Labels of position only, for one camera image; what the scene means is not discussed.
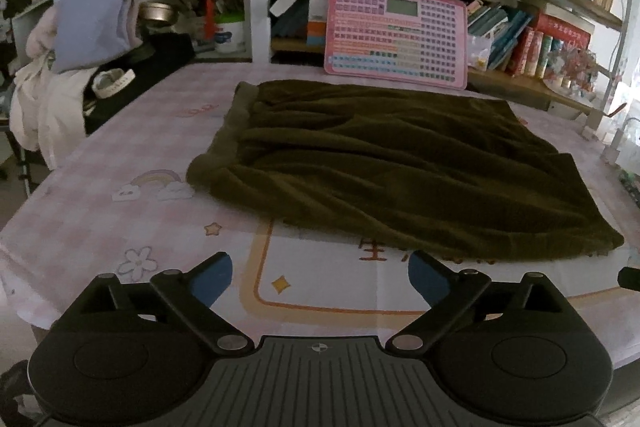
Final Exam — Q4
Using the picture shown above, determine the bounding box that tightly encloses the pink checked tablecloth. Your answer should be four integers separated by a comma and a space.
0, 59, 640, 373

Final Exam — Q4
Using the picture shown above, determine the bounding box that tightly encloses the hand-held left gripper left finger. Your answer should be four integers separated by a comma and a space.
94, 251, 249, 354

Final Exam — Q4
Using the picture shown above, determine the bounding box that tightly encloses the pale blue cloth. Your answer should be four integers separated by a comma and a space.
51, 0, 132, 75

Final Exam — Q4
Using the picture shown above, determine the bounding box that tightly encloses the red and white pen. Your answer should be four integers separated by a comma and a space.
202, 0, 217, 42

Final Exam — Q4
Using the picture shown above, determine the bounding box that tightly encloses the row of red books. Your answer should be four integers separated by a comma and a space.
507, 9, 593, 80

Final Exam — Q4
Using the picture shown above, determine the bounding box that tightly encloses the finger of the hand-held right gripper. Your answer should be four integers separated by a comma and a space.
617, 266, 640, 293

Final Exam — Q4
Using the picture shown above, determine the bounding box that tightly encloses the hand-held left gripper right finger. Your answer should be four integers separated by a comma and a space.
387, 250, 547, 353

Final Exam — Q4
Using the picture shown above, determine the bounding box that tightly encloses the white and orange box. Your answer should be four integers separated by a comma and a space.
306, 0, 332, 48

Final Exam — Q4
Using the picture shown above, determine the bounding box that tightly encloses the white cup with green rim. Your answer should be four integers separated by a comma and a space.
214, 9, 247, 54

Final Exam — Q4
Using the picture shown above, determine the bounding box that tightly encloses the round metal tin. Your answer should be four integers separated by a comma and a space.
138, 2, 179, 28

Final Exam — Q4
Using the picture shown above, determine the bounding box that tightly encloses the white charger with cable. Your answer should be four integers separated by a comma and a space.
602, 117, 640, 165

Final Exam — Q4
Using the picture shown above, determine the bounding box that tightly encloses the row of teal books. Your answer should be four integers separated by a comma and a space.
467, 0, 533, 72

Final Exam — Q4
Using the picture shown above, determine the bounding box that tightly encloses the white bookshelf unit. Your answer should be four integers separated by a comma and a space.
10, 0, 640, 142

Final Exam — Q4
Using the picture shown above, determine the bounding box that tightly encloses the pile of white clothes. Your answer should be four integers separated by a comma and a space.
9, 4, 96, 170

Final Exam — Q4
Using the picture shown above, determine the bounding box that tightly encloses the olive green garment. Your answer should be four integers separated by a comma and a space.
186, 79, 626, 264

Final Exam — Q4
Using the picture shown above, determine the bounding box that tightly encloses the glass dome ornament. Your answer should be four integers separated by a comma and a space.
542, 42, 601, 102

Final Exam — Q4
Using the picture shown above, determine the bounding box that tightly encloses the black garment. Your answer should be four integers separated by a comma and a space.
82, 34, 197, 136

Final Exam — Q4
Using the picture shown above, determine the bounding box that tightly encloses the white knitted band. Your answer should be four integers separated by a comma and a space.
94, 68, 136, 99

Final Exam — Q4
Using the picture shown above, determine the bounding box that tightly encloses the pink toy keyboard board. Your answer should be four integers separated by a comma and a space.
322, 0, 469, 91

